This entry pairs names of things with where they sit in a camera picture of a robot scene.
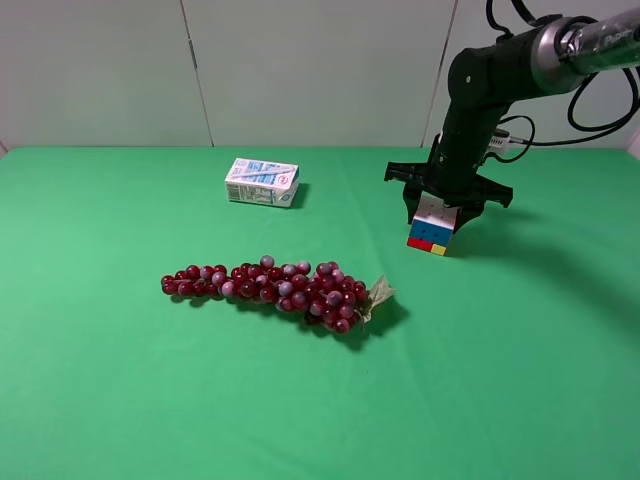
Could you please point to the multicoloured puzzle cube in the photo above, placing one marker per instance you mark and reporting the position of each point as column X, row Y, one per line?
column 432, row 226

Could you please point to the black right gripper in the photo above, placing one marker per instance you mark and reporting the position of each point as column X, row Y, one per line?
column 450, row 174

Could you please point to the white blue milk carton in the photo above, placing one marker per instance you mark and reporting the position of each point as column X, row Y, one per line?
column 262, row 182

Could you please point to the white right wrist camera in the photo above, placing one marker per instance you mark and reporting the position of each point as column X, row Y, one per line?
column 499, row 141

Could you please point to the red purple grape bunch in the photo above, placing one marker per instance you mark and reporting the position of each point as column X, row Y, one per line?
column 323, row 294

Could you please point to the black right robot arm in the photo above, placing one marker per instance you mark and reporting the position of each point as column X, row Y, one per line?
column 555, row 56

